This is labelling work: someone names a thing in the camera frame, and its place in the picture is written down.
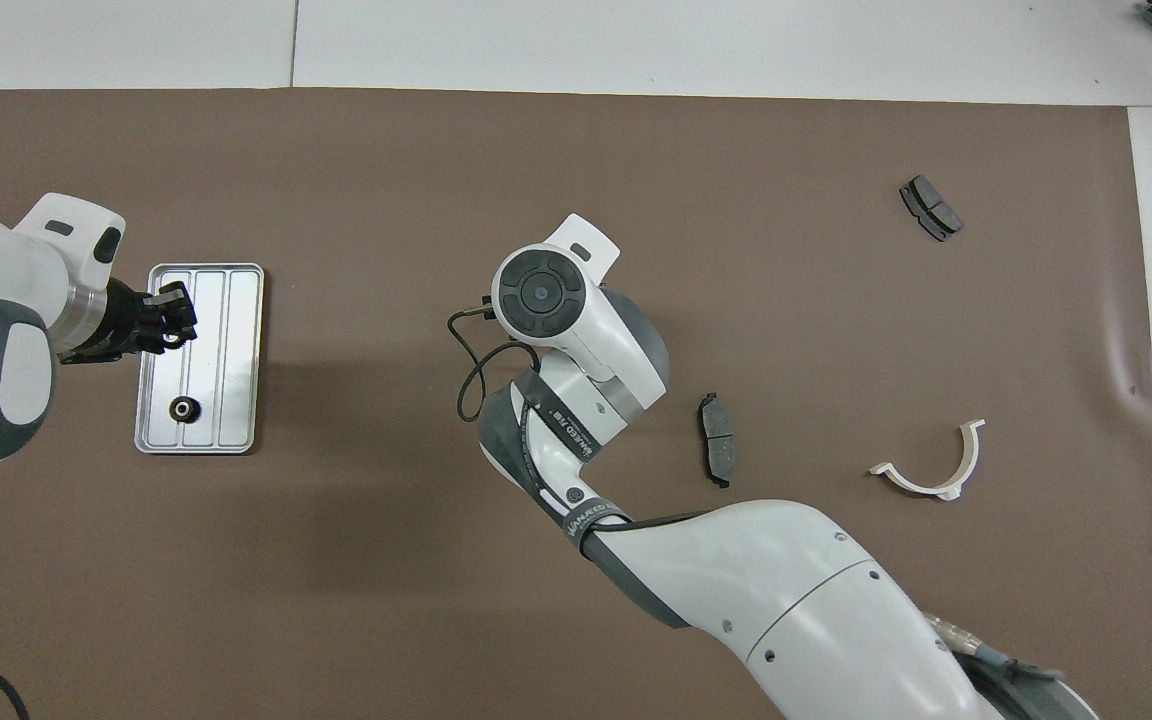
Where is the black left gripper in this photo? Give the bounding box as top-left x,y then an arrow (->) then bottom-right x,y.
61,280 -> 199,363

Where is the silver metal tray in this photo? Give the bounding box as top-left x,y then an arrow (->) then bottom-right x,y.
134,263 -> 266,456

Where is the brown paper table mat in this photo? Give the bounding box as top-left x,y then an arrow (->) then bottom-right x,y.
0,88 -> 1152,720

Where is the long grey brake pad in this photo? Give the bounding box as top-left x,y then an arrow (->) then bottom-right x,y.
698,391 -> 739,490

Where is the short grey brake pad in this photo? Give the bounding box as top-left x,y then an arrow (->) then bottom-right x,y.
899,175 -> 965,244

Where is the white plastic half-ring clamp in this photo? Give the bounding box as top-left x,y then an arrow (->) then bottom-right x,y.
868,418 -> 987,502

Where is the grey braided base cable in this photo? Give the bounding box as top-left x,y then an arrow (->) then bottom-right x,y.
926,612 -> 1102,720

